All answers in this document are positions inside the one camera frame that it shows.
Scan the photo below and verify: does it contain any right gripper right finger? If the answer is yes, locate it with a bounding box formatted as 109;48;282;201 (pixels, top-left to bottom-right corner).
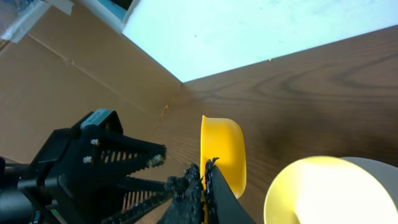
204;157;254;224

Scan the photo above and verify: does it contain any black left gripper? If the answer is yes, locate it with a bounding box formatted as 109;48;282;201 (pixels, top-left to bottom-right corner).
17;109;174;224

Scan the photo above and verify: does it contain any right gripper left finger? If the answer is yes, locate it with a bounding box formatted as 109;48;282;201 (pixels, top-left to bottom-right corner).
157;164;203;224

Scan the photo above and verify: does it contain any yellow measuring scoop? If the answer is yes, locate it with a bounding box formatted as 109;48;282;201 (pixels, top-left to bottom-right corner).
200;116;247;208

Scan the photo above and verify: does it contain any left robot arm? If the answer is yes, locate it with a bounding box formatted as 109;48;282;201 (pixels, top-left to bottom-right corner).
1;109;173;223

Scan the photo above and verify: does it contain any pale yellow plastic bowl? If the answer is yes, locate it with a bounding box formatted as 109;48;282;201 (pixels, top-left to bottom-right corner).
264;156;397;224

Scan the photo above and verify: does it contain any white digital kitchen scale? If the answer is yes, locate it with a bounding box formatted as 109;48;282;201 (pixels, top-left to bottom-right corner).
342;157;397;208

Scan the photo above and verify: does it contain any cardboard panel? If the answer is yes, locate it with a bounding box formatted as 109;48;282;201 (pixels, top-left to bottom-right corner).
1;1;180;163

